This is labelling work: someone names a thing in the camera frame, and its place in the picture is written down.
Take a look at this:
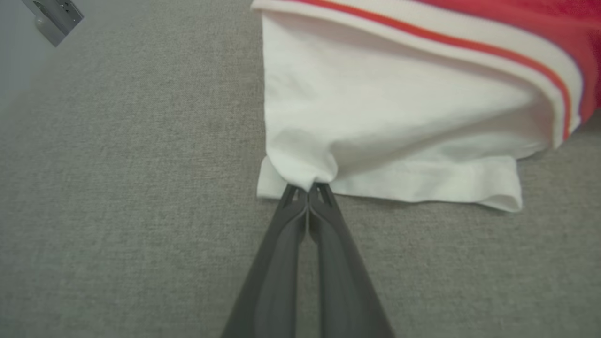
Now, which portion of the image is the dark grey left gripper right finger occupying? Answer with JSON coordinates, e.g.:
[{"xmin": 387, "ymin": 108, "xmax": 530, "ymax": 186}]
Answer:
[{"xmin": 308, "ymin": 183, "xmax": 395, "ymax": 338}]

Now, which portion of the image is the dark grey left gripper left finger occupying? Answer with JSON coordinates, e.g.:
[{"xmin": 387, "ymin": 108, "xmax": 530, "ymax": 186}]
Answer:
[{"xmin": 221, "ymin": 184, "xmax": 309, "ymax": 338}]

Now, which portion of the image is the red and white jersey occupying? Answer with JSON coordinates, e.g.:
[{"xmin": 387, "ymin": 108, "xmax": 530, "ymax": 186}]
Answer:
[{"xmin": 250, "ymin": 0, "xmax": 601, "ymax": 213}]

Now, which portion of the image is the grey fabric sofa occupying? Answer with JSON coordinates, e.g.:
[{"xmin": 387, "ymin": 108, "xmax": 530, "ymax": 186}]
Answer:
[{"xmin": 0, "ymin": 0, "xmax": 601, "ymax": 338}]

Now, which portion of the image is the grey metal stand frame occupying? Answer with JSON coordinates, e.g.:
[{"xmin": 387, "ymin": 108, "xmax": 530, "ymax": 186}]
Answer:
[{"xmin": 21, "ymin": 0, "xmax": 85, "ymax": 47}]

